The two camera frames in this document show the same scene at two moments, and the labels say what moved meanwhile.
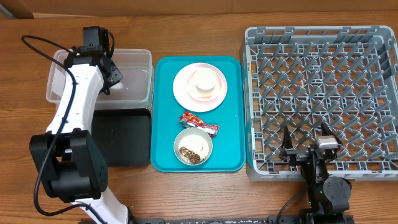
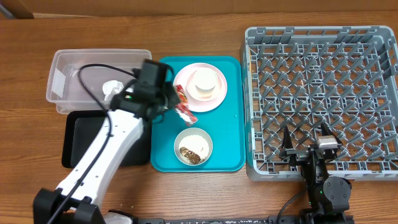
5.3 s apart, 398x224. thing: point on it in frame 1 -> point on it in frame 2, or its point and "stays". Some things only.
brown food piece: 189,155 stays
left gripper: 117,76 -> 175,97
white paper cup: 205,81 stays
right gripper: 298,154 stays
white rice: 196,144 stays
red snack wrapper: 189,120 -> 183,109
